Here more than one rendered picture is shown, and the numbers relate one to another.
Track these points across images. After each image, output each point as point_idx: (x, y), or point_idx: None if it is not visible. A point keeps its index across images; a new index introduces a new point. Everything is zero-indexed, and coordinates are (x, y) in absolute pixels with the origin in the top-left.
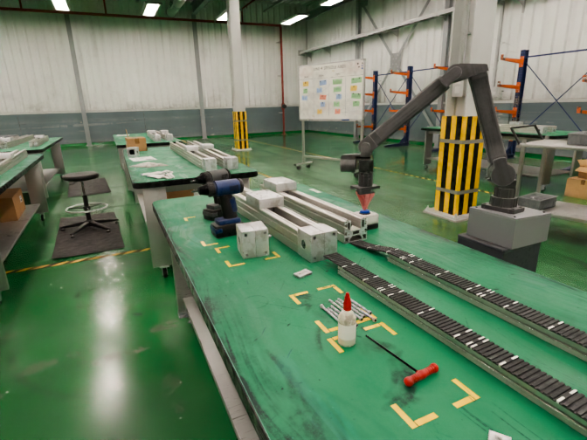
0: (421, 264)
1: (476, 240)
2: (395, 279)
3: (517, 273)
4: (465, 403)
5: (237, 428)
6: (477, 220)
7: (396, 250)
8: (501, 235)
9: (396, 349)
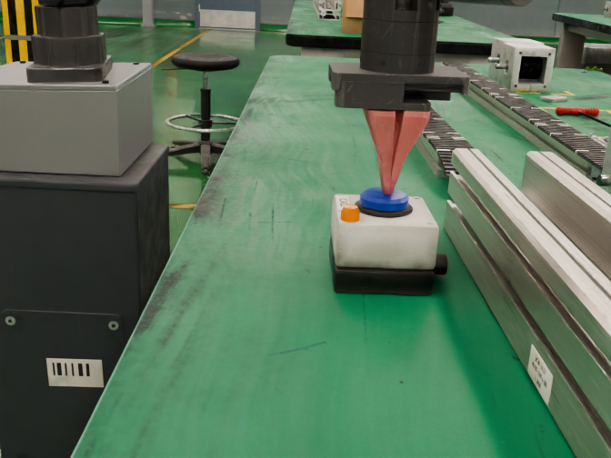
0: (442, 128)
1: (150, 164)
2: (498, 157)
3: (267, 126)
4: (552, 107)
5: None
6: (126, 114)
7: (452, 147)
8: (145, 119)
9: (584, 125)
